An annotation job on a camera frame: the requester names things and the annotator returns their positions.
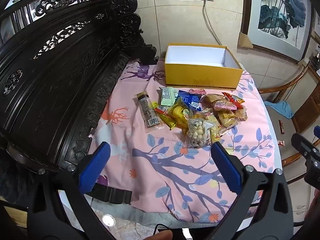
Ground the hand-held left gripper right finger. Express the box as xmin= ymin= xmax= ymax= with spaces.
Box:
xmin=207 ymin=142 xmax=294 ymax=240

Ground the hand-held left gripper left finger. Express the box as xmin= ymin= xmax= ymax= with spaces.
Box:
xmin=26 ymin=141 xmax=118 ymax=240

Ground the red snack packet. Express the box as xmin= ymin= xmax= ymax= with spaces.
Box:
xmin=221 ymin=92 xmax=245 ymax=105

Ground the blue snack packet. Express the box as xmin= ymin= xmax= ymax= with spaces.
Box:
xmin=176 ymin=90 xmax=206 ymax=111

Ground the light green snack packet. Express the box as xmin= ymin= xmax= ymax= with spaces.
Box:
xmin=159 ymin=87 xmax=180 ymax=107

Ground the yellow cardboard box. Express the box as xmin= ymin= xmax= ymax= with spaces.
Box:
xmin=164 ymin=44 xmax=243 ymax=90

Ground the person's left hand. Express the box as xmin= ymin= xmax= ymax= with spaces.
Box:
xmin=140 ymin=230 xmax=173 ymax=240

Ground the wooden cabinet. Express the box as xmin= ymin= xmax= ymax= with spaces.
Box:
xmin=291 ymin=62 xmax=320 ymax=133

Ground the yellow crinkled snack packet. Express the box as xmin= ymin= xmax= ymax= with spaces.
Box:
xmin=207 ymin=115 xmax=225 ymax=143

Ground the wooden chair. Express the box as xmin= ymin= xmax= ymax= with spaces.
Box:
xmin=259 ymin=65 xmax=320 ymax=183

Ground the blue cloth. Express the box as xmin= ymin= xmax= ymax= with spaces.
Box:
xmin=264 ymin=101 xmax=293 ymax=119

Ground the clear bag of white balls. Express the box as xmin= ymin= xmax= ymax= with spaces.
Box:
xmin=186 ymin=118 xmax=215 ymax=148

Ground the orange edged snack packet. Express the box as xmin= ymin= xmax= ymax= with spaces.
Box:
xmin=216 ymin=110 xmax=238 ymax=128

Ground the clear pastry packet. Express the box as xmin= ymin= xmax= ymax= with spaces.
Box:
xmin=234 ymin=105 xmax=248 ymax=120

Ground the pink printed cloth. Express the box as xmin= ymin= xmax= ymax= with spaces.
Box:
xmin=91 ymin=61 xmax=283 ymax=223

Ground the pink snack packet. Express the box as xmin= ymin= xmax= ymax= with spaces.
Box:
xmin=212 ymin=101 xmax=237 ymax=111

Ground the brown pastry packet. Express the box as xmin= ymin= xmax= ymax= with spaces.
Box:
xmin=200 ymin=94 xmax=225 ymax=105

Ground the clear packet yellow snack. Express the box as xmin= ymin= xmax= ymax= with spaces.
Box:
xmin=170 ymin=100 xmax=194 ymax=129

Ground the long brown snack packet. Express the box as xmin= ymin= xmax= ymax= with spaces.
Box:
xmin=136 ymin=91 xmax=163 ymax=133

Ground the yellow stick snack packet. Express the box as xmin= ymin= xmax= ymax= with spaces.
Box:
xmin=154 ymin=106 xmax=177 ymax=130

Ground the carved dark wooden bench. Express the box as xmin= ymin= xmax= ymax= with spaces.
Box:
xmin=0 ymin=0 xmax=158 ymax=205

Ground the cardboard corner protector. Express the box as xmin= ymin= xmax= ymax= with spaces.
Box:
xmin=239 ymin=32 xmax=253 ymax=48

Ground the framed landscape painting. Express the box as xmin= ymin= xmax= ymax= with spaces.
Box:
xmin=247 ymin=0 xmax=315 ymax=63

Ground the grey power cable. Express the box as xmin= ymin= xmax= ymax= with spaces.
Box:
xmin=202 ymin=0 xmax=223 ymax=46

